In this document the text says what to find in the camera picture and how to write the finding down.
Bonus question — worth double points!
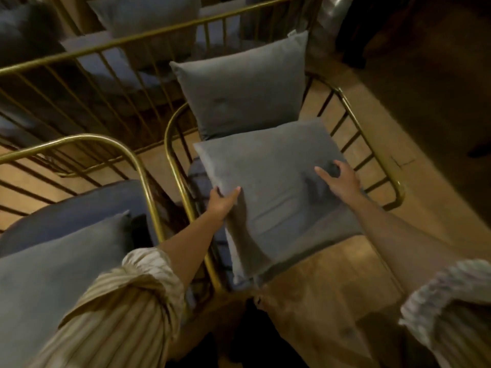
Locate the person's right hand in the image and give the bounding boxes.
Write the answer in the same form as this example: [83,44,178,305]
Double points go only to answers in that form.
[314,159,363,205]

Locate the person's left hand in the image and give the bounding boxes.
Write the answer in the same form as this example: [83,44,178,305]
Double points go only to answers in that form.
[207,186,242,223]

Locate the gold frame blue seat chair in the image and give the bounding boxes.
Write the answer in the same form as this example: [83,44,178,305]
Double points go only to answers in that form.
[0,133,168,261]
[164,74,406,295]

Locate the grey square cushion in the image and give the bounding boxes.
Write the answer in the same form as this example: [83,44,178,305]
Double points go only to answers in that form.
[193,118,365,288]
[0,210,134,368]

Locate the grey cushion with white tag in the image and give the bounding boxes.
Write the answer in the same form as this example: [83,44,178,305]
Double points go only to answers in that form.
[170,29,309,142]

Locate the person's left forearm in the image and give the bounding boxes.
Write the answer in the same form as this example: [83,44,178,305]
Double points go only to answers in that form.
[159,214,227,292]

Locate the person's right forearm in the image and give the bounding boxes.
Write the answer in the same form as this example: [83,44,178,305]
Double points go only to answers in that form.
[349,193,467,295]

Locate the person's black trousers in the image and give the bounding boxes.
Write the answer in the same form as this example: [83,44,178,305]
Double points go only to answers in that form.
[168,298,307,368]

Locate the person's striped left sleeve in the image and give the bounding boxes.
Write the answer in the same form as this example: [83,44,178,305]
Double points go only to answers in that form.
[27,247,187,368]

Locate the person's striped sleeve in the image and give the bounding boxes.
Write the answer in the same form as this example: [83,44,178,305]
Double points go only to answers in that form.
[398,258,491,368]
[27,247,187,368]

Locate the person's striped right sleeve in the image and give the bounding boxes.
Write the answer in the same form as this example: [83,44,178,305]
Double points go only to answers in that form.
[398,258,491,368]

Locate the grey shiny table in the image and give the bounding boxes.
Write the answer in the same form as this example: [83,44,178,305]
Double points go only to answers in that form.
[316,0,360,41]

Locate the gold frame blue bench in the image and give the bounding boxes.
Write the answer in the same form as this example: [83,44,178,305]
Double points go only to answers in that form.
[0,0,323,177]

